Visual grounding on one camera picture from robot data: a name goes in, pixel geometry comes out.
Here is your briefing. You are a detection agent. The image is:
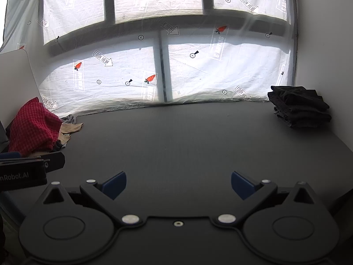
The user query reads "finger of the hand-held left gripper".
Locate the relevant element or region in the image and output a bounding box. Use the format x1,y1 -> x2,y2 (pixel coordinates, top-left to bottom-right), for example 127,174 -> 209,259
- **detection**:
41,151 -> 66,173

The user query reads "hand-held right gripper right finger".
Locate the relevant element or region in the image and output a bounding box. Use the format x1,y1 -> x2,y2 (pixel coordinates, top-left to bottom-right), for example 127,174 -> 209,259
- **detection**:
214,171 -> 321,226

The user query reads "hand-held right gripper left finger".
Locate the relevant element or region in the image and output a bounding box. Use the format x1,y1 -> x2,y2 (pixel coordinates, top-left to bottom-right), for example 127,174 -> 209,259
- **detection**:
38,171 -> 144,226

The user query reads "red checked cloth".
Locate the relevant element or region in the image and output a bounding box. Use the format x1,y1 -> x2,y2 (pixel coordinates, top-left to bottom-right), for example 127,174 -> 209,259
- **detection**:
8,97 -> 63,157

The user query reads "beige garment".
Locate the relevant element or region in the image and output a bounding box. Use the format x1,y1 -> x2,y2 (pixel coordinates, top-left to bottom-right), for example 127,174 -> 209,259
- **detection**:
28,122 -> 84,158

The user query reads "grey garment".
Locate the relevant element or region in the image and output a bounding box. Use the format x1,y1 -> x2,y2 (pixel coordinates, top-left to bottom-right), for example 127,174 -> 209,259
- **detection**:
61,114 -> 80,125

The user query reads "folded black garment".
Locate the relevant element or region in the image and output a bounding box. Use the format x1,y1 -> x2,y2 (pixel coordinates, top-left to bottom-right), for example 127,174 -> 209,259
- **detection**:
267,85 -> 330,111
272,105 -> 332,123
276,115 -> 332,129

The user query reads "white board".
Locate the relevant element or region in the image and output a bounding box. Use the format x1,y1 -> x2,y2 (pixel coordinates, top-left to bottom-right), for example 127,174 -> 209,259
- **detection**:
0,50 -> 42,133

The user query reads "carrot printed white sheet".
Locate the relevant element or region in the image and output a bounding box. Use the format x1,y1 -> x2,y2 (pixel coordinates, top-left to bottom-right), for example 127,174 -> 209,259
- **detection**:
2,0 -> 299,117

